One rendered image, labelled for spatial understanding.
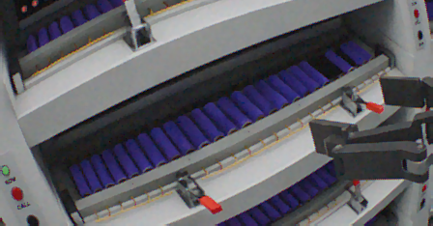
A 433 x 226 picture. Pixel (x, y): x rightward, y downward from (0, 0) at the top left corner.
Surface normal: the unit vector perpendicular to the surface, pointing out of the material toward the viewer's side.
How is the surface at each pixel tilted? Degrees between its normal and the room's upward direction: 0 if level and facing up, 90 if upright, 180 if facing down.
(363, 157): 87
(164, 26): 18
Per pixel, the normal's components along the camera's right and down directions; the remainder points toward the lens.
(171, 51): 0.49, 0.50
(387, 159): -0.74, 0.39
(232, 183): -0.12, -0.77
